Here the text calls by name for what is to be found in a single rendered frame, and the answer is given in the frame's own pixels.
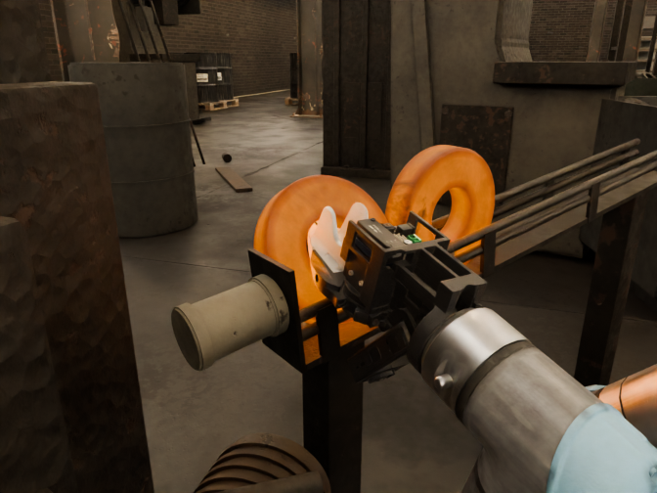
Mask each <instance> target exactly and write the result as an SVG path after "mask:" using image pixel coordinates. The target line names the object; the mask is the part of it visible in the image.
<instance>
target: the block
mask: <svg viewBox="0 0 657 493"><path fill-rule="evenodd" d="M44 488H48V489H50V490H51V491H52V492H53V493H78V488H77V483H76V478H75V473H74V468H73V463H72V458H71V454H70V449H69V444H68V439H67V434H66V425H65V420H64V415H63V410H62V405H61V401H60V396H59V392H58V387H57V382H56V377H55V372H54V367H53V362H52V357H51V352H50V347H49V342H48V338H47V333H46V328H45V323H44V318H43V313H42V309H41V304H40V299H39V294H38V289H37V285H36V280H35V275H34V270H33V265H32V260H31V255H30V250H29V245H28V240H27V235H26V231H25V229H24V227H23V226H22V224H21V222H20V221H18V220H17V219H15V218H12V217H5V216H0V493H35V491H36V490H40V489H44Z"/></svg>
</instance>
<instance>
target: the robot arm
mask: <svg viewBox="0 0 657 493"><path fill-rule="evenodd" d="M418 222H419V223H420V224H421V225H423V226H424V227H425V228H427V229H428V230H429V231H431V232H432V233H433V234H435V235H436V236H435V239H434V240H431V241H426V242H422V239H420V238H419V237H418V236H417V235H415V232H416V227H417V223H418ZM307 240H308V250H309V256H310V265H311V270H312V274H313V279H314V282H315V285H316V287H317V288H318V290H319V291H320V292H321V293H322V294H323V295H324V296H325V297H326V298H328V299H329V300H330V301H331V302H332V303H333V305H334V307H335V308H337V309H338V308H342V309H343V311H344V312H345V313H346V314H348V315H349V316H351V317H352V318H353V320H354V321H355V322H359V323H361V324H364V325H368V326H369V328H373V327H376V326H378V327H379V329H380V330H381V331H382V332H386V331H387V332H386V333H384V334H383V335H382V336H380V337H378V338H377V339H376V340H374V341H373V342H371V343H370V344H368V345H366V346H364V347H362V348H360V349H359V350H358V351H357V353H356V354H354V355H353V356H352V357H350V358H349V359H347V361H348V364H349V367H350V370H351V373H352V376H353V379H354V381H355V383H359V382H365V381H367V382H368V383H373V382H377V381H385V380H386V379H388V378H390V377H392V376H394V375H395V374H396V372H395V371H397V370H399V369H400V368H402V367H404V366H406V365H408V364H409V363H411V364H412V365H413V367H414V368H415V369H416V370H417V371H418V372H419V373H420V374H421V376H422V379H423V380H424V381H425V382H426V383H427V384H428V386H429V387H430V388H431V389H432V390H433V391H434V392H435V393H436V394H437V395H438V396H439V397H440V398H441V399H442V401H443V402H444V403H445V404H446V405H447V406H448V407H449V408H450V409H451V410H452V411H453V412H454V413H455V414H456V416H457V418H458V419H459V420H460V421H461V422H462V424H463V425H464V426H465V427H466V428H467V429H468V430H469V431H470V432H471V433H472V434H473V435H474V437H475V438H476V439H477V440H478V441H479V442H480V443H481V444H482V445H483V449H482V450H481V452H480V454H479V456H478V458H477V460H476V462H475V464H474V466H473V468H472V471H471V473H470V475H469V477H468V479H467V481H466V483H465V485H464V487H463V489H462V491H461V493H657V364H656V365H653V366H651V367H649V368H646V369H644V370H642V371H640V372H637V373H635V374H633V375H630V376H628V377H626V378H624V379H621V380H619V381H615V382H613V383H611V384H609V385H606V386H605V385H597V384H595V385H589V386H586V387H584V386H583V385H581V384H580V383H579V382H578V381H576V380H575V379H574V378H573V377H571V376H570V375H569V374H568V373H567V372H565V371H564V370H563V369H562V368H560V367H559V366H558V365H557V364H556V363H554V362H553V361H552V360H551V359H549V358H548V357H547V356H546V355H545V354H544V353H543V352H542V351H541V350H540V349H538V348H537V347H536V346H535V345H533V344H532V342H531V341H530V340H529V339H528V338H526V337H525V336H524V335H522V334H521V333H520V332H519V331H517V330H516V329H515V328H514V327H513V326H512V325H510V324H509V323H508V322H507V321H505V320H504V319H503V318H502V317H501V316H499V315H498V314H497V313H496V312H494V311H493V310H492V309H489V308H486V307H485V308H484V307H483V306H482V305H481V304H480V301H481V298H482V296H483V293H484V290H485V289H486V286H487V284H488V283H487V282H486V281H485V280H483V279H482V278H481V277H479V276H478V275H477V274H476V273H474V272H473V271H472V270H470V269H469V268H468V267H466V266H465V265H464V264H463V263H461V262H460V261H459V260H457V259H456V258H455V257H454V256H452V255H451V254H450V253H448V252H447V249H448V246H449V243H450V239H449V238H448V237H446V236H445V235H444V234H442V233H441V232H440V231H438V230H437V229H436V228H434V227H433V226H432V225H430V224H429V223H428V222H426V221H425V220H424V219H422V218H421V217H420V216H418V215H417V214H416V213H414V212H413V211H410V213H409V216H408V220H407V223H406V224H401V225H397V226H393V225H392V224H391V223H384V224H383V223H379V222H377V221H376V219H375V218H369V215H368V210H367V209H366V207H365V206H364V205H363V204H362V203H360V202H356V203H354V204H353V205H352V207H351V209H350V211H349V213H348V215H347V217H346V218H345V220H344V222H343V224H342V226H341V228H340V229H339V228H337V225H336V216H335V213H334V211H333V209H332V208H331V207H330V206H326V207H325V208H324V209H323V212H322V214H321V217H320V220H319V221H316V222H315V223H314V224H313V225H312V227H311V228H310V230H309V232H308V239H307Z"/></svg>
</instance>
